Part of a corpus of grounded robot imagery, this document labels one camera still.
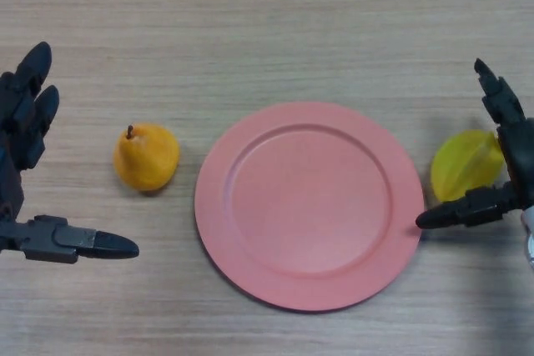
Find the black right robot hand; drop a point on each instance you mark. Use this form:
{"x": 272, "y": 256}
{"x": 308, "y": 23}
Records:
{"x": 519, "y": 164}

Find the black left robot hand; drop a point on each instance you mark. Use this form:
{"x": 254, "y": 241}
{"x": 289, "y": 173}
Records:
{"x": 12, "y": 151}

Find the yellow starfruit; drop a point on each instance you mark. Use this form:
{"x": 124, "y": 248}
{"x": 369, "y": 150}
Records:
{"x": 459, "y": 164}

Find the pink round plate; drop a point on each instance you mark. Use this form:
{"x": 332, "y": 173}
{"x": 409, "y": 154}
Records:
{"x": 308, "y": 206}

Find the orange yellow pear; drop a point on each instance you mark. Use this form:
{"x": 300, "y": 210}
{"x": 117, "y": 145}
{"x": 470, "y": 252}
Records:
{"x": 148, "y": 160}

